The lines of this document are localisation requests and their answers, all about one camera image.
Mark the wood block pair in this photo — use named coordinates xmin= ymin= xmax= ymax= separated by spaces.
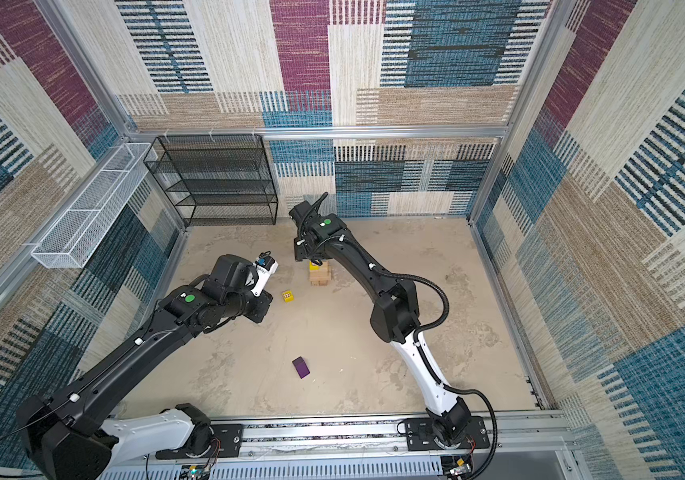
xmin=310 ymin=277 xmax=330 ymax=286

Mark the purple block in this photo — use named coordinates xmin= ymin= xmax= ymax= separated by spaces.
xmin=292 ymin=356 xmax=310 ymax=379

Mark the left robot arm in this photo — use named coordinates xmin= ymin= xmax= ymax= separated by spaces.
xmin=16 ymin=252 xmax=278 ymax=479

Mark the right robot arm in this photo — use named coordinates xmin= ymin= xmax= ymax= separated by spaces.
xmin=290 ymin=200 xmax=471 ymax=448

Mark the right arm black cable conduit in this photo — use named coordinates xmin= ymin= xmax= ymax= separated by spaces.
xmin=296 ymin=191 xmax=499 ymax=480

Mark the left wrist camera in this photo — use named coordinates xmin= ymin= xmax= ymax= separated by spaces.
xmin=252 ymin=251 xmax=278 ymax=297

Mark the black wire shelf rack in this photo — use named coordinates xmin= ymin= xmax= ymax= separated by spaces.
xmin=144 ymin=134 xmax=278 ymax=227

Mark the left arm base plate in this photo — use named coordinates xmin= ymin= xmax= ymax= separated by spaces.
xmin=152 ymin=424 xmax=244 ymax=461

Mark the aluminium front rail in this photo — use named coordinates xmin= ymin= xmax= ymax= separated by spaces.
xmin=102 ymin=411 xmax=590 ymax=479

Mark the white mesh wall basket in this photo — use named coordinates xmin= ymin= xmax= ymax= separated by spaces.
xmin=32 ymin=143 xmax=150 ymax=269

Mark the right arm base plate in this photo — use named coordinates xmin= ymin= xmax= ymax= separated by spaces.
xmin=396 ymin=416 xmax=491 ymax=451

